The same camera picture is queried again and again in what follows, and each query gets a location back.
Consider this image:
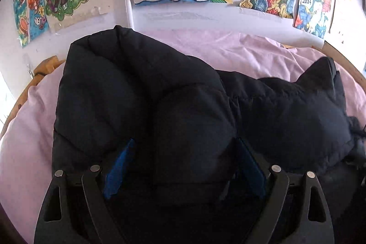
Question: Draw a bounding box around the black puffer jacket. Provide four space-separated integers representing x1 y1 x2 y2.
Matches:
52 26 365 243

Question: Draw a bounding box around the pink bed sheet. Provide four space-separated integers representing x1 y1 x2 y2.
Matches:
0 29 366 244

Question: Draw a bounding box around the pale orange drawing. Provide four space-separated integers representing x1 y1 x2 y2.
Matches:
329 0 352 44

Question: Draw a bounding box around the wooden bed frame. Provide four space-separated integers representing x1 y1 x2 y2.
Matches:
0 40 366 139

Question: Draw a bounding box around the anime girl drawing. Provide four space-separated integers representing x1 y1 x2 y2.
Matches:
13 0 48 47

